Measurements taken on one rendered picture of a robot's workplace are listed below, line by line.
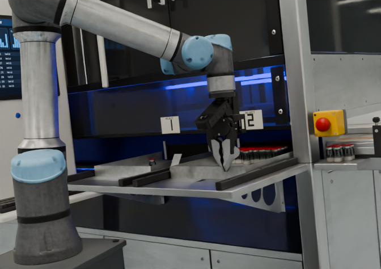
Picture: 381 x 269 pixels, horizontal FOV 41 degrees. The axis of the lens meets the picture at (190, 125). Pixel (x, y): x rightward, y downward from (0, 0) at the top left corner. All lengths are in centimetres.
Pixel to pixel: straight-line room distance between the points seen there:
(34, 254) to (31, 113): 34
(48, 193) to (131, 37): 39
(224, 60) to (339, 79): 54
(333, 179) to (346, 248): 25
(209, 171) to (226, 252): 45
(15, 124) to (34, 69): 72
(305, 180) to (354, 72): 51
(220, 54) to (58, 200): 55
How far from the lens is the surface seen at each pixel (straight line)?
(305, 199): 159
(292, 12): 156
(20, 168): 116
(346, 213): 180
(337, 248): 174
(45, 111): 129
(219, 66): 135
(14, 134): 199
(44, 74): 129
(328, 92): 169
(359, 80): 194
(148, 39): 119
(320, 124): 148
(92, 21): 118
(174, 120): 182
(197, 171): 145
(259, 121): 162
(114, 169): 168
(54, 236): 116
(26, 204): 116
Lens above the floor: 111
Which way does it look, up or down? 3 degrees down
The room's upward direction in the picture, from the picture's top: 6 degrees counter-clockwise
